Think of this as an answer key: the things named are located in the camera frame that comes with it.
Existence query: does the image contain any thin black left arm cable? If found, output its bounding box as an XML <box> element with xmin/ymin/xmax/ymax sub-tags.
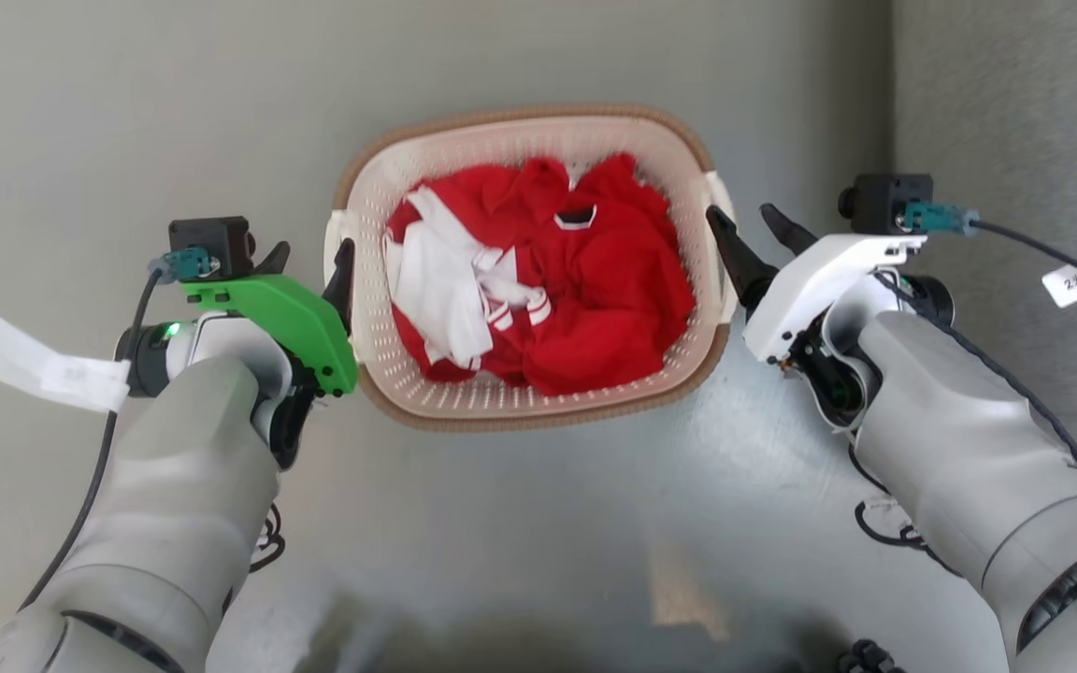
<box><xmin>247</xmin><ymin>503</ymin><xmax>287</xmax><ymax>574</ymax></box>

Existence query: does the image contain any cream perforated plastic laundry basket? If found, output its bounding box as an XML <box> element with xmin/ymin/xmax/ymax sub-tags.
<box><xmin>323</xmin><ymin>103</ymin><xmax>738</xmax><ymax>433</ymax></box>

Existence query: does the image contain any grey fabric sofa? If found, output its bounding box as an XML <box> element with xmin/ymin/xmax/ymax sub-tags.
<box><xmin>892</xmin><ymin>0</ymin><xmax>1077</xmax><ymax>487</ymax></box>

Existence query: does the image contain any large white paper cable tag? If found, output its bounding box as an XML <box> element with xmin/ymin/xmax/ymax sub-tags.
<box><xmin>0</xmin><ymin>305</ymin><xmax>132</xmax><ymax>414</ymax></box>

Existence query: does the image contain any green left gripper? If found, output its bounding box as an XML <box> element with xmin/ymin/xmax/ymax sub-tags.
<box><xmin>181</xmin><ymin>238</ymin><xmax>359</xmax><ymax>468</ymax></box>

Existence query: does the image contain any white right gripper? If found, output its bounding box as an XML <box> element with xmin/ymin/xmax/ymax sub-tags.
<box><xmin>705</xmin><ymin>203</ymin><xmax>927</xmax><ymax>365</ymax></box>

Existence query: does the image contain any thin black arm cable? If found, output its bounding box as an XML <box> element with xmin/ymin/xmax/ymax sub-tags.
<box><xmin>247</xmin><ymin>503</ymin><xmax>287</xmax><ymax>574</ymax></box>
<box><xmin>849</xmin><ymin>439</ymin><xmax>962</xmax><ymax>577</ymax></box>

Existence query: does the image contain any black right camera cable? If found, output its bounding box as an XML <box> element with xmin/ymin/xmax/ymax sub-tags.
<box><xmin>903</xmin><ymin>203</ymin><xmax>1077</xmax><ymax>305</ymax></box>

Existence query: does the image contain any white garment with red stripes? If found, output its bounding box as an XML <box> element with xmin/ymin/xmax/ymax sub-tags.
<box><xmin>383</xmin><ymin>187</ymin><xmax>551</xmax><ymax>370</ymax></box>

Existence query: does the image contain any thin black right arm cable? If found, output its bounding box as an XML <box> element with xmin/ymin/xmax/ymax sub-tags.
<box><xmin>849</xmin><ymin>439</ymin><xmax>962</xmax><ymax>577</ymax></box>

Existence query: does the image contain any black corrugated cable bundle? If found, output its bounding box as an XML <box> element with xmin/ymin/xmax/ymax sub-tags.
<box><xmin>836</xmin><ymin>638</ymin><xmax>906</xmax><ymax>673</ymax></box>

